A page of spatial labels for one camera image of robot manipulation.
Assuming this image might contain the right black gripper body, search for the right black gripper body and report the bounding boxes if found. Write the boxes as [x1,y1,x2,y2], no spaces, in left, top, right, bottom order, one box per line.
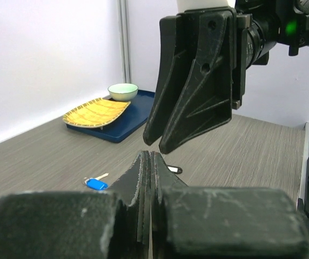
[232,12,252,110]

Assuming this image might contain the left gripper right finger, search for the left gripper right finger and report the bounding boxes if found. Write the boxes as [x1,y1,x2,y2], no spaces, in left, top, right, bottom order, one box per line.
[151,152,309,258]

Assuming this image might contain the dark blue tray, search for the dark blue tray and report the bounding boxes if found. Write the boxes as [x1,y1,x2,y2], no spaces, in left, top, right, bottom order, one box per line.
[66,90,155,143]

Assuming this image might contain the blue tagged key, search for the blue tagged key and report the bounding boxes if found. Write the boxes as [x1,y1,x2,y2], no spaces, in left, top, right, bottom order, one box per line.
[83,173,109,190]

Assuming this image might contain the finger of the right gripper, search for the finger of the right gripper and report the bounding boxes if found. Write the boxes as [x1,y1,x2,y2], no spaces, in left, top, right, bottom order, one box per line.
[143,13,200,146]
[159,10,234,154]

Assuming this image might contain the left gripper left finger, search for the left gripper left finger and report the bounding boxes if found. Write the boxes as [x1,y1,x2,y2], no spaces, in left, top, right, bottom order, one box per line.
[0,151,151,258]

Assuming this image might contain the yellow woven bamboo plate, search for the yellow woven bamboo plate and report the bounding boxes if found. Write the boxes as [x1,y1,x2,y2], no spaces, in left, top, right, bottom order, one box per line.
[63,98,131,128]

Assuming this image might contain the light green bowl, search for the light green bowl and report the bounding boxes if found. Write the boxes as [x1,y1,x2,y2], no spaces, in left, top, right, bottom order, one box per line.
[108,83,138,102]

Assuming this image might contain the black tagged key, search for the black tagged key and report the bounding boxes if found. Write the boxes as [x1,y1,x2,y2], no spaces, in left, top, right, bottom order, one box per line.
[167,165,183,174]

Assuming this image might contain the right aluminium frame post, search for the right aluminium frame post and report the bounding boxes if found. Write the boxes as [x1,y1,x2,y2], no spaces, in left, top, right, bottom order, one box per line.
[117,0,132,83]

